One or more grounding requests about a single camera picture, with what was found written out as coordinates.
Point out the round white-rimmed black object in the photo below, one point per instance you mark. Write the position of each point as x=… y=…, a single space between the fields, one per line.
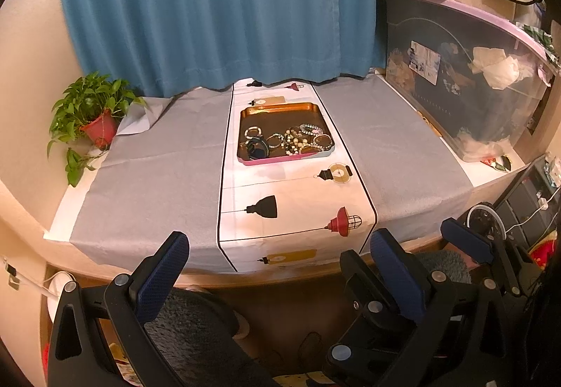
x=486 y=222

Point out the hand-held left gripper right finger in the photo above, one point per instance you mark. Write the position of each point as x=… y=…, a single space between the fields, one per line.
x=396 y=277

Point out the red green packet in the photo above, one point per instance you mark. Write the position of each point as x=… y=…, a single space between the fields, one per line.
x=497 y=163

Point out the copper tray with pink rim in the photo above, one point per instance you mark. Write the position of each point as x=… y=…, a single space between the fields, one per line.
x=280 y=119

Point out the white lamp-print table runner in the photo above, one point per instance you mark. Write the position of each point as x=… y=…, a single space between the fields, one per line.
x=285 y=203

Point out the white round object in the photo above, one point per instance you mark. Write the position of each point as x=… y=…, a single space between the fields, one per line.
x=59 y=282

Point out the small grey fuzzy cushion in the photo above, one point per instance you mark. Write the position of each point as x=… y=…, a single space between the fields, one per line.
x=451 y=266

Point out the large grey fuzzy cushion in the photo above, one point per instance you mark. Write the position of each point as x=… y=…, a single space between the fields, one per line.
x=197 y=325

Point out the blue curtain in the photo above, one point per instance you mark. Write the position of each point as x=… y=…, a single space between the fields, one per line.
x=219 y=10

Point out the red floral blanket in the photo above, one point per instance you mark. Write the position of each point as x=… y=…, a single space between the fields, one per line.
x=548 y=251

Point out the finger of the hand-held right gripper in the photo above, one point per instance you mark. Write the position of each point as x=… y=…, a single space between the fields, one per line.
x=464 y=233
x=363 y=286

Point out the black wrist watch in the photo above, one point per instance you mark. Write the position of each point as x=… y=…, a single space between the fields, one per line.
x=256 y=149

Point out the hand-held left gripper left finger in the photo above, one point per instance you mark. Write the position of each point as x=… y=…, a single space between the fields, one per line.
x=162 y=277

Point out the white crumpled cloth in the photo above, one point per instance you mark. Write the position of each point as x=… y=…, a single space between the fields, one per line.
x=495 y=69

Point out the clear storage bin purple lid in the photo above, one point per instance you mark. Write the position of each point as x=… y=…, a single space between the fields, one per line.
x=438 y=98

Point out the grey tablecloth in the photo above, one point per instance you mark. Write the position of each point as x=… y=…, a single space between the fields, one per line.
x=153 y=176

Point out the green plant in red pot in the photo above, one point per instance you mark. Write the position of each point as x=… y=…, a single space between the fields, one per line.
x=87 y=102

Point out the black binder clip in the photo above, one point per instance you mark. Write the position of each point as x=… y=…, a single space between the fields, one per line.
x=11 y=273

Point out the green checkered cloth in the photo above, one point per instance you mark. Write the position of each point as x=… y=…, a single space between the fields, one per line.
x=541 y=36

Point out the white label card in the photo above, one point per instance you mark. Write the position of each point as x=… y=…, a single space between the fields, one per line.
x=424 y=62

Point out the black drawer unit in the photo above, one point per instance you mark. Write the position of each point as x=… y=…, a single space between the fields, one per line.
x=526 y=203

